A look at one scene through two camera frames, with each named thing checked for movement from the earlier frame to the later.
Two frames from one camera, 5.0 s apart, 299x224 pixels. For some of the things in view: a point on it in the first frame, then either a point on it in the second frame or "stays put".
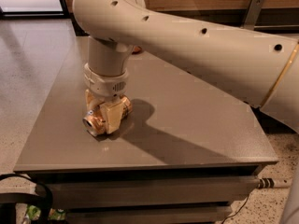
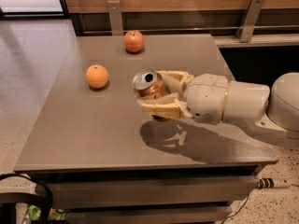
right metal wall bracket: (255, 7) stays put
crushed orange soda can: (95, 121) → (149, 84)
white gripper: (105, 85) → (206, 96)
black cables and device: (43, 199) stays put
